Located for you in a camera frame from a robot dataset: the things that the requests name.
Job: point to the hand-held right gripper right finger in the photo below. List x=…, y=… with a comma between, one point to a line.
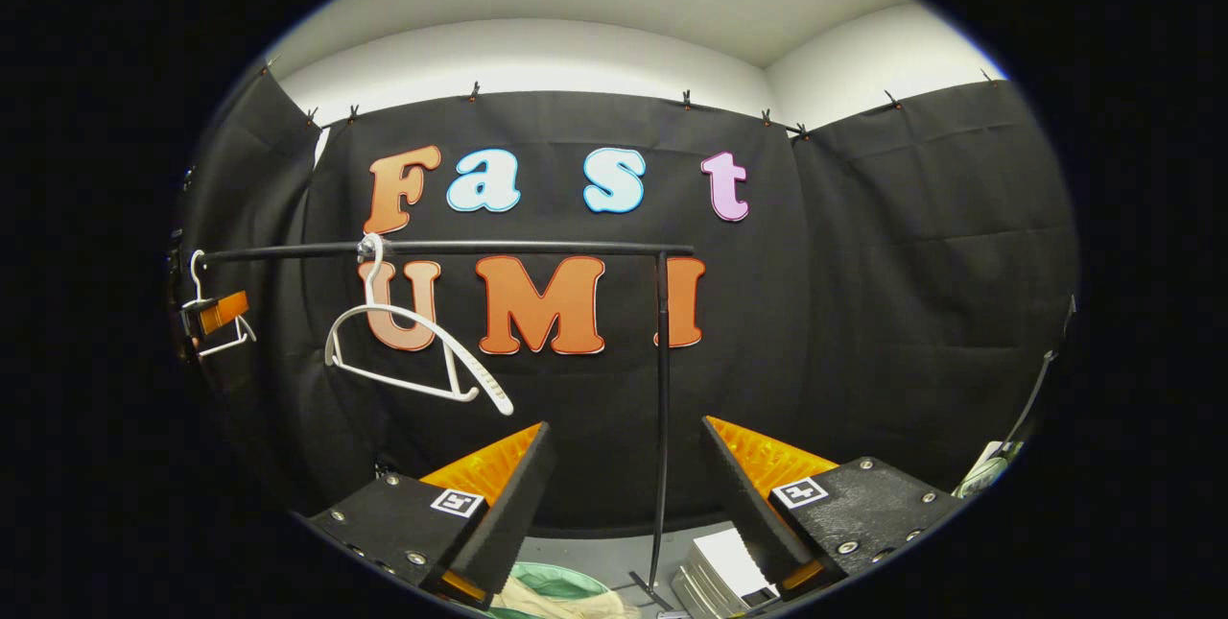
x=743, y=504

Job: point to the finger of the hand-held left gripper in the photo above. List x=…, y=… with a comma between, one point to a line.
x=223, y=312

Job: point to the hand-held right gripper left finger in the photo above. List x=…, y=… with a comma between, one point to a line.
x=508, y=513

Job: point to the green laundry hamper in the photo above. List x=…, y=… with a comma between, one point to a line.
x=556, y=581

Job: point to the cream jacket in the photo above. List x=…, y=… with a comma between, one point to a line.
x=566, y=602

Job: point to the white plastic hanger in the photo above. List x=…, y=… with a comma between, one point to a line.
x=197, y=278
x=494, y=396

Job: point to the black clothes rack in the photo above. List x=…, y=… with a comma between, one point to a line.
x=528, y=247

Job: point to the white ribbed plastic box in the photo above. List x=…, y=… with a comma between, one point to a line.
x=729, y=557

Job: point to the black backdrop cloth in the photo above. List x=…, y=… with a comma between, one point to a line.
x=911, y=312

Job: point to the row of black cloth clips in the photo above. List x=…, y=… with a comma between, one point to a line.
x=474, y=91

